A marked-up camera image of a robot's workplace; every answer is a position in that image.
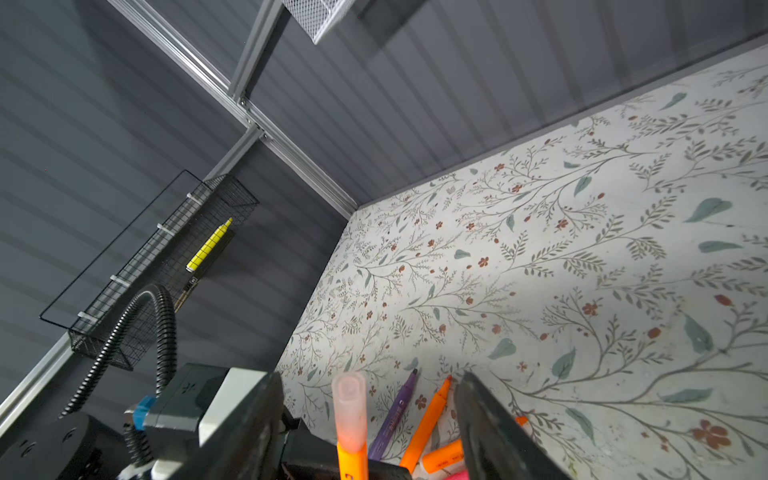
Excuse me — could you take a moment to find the white wire mesh basket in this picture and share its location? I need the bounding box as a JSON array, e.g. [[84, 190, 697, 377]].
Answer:
[[282, 0, 355, 45]]

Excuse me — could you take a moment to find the orange marker pen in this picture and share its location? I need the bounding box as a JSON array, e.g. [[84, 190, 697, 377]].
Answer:
[[413, 413, 530, 477], [400, 376, 453, 474], [337, 443, 369, 480]]

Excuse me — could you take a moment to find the floral patterned table mat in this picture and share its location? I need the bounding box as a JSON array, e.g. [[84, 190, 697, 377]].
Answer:
[[278, 46, 767, 479]]

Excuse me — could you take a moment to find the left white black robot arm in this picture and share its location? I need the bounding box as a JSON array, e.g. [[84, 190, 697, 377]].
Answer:
[[1, 405, 342, 479]]

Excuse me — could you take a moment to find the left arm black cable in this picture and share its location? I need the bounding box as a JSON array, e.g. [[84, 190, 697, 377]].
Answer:
[[58, 283, 179, 469]]

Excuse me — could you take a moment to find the black wire basket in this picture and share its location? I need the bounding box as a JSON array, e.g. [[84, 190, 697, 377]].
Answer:
[[39, 170, 259, 358]]

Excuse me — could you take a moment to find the translucent pink cap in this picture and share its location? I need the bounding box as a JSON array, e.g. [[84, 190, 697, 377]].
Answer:
[[332, 372, 368, 453]]

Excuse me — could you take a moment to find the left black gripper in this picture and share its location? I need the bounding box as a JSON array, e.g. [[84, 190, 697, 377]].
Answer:
[[279, 407, 415, 480]]

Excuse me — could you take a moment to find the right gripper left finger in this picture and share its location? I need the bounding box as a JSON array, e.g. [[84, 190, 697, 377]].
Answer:
[[172, 372, 284, 480]]

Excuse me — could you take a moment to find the purple marker pen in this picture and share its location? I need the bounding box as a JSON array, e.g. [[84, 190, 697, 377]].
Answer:
[[368, 369, 418, 461]]

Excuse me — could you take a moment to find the yellow highlighter pen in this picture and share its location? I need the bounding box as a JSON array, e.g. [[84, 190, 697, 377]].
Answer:
[[185, 217, 233, 273]]

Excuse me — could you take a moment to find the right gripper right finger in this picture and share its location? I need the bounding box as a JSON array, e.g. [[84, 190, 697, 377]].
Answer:
[[454, 373, 569, 480]]

